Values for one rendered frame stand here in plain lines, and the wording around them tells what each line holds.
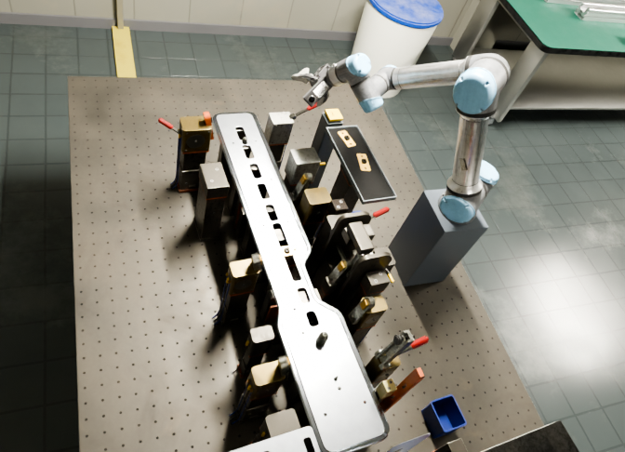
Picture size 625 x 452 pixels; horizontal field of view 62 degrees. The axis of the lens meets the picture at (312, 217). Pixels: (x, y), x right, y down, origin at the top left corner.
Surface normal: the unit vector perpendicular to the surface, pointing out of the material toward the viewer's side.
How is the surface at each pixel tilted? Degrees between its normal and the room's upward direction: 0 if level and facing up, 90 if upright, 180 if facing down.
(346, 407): 0
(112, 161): 0
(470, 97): 83
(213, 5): 90
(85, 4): 90
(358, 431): 0
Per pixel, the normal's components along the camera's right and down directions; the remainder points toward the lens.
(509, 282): 0.25, -0.60
